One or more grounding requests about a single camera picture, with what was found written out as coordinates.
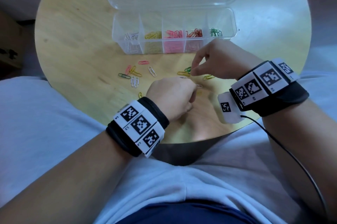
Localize black left wristband white markers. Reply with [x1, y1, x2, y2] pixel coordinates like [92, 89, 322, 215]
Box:
[106, 97, 170, 158]

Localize heap of white paper clips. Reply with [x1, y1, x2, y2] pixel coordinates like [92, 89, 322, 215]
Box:
[124, 31, 143, 54]

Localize person's left forearm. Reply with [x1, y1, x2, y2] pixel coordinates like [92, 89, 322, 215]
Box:
[0, 130, 132, 224]

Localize pile of coloured paper clips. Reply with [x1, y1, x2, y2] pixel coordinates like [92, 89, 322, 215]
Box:
[118, 60, 216, 99]

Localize brown cardboard box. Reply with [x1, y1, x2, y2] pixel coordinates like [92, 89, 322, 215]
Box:
[0, 12, 24, 69]

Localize person's right forearm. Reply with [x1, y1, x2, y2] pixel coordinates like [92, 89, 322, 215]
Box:
[262, 99, 337, 224]

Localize heap of yellow paper clips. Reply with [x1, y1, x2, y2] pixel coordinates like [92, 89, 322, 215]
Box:
[143, 31, 163, 54]

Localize black right wristband white markers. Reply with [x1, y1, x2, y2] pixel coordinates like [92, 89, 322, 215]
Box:
[229, 58, 310, 117]

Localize black wristband white markers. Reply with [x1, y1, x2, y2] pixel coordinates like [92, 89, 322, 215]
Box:
[229, 58, 310, 117]
[106, 97, 170, 158]

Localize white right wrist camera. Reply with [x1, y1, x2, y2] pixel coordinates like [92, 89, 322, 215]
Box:
[218, 91, 245, 125]

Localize person's left hand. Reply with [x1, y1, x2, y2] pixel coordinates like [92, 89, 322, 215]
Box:
[146, 76, 197, 122]

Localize heap of red paper clips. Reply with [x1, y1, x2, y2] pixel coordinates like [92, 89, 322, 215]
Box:
[185, 28, 205, 52]

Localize dark blue shirt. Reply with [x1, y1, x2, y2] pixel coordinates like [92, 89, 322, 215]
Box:
[115, 200, 261, 224]

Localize heap of pink paper clips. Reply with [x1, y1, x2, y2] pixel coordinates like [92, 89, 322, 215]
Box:
[164, 30, 185, 53]

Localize person's right hand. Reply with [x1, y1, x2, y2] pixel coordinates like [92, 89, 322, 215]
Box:
[191, 38, 264, 81]

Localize black right camera cable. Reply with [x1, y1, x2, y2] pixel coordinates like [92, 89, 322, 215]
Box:
[241, 115, 330, 222]

